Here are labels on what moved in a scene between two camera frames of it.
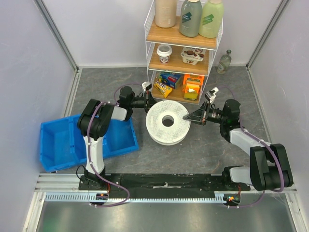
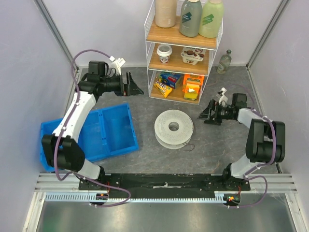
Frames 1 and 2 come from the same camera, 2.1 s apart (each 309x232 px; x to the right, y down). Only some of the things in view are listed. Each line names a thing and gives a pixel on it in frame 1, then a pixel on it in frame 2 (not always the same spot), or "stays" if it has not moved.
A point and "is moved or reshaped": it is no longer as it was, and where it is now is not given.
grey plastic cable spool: [168, 136] is moved or reshaped
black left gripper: [150, 100] → [132, 90]
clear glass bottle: [224, 62] stays
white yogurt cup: [164, 51] stays
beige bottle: [165, 13] stays
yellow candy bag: [164, 90] stays
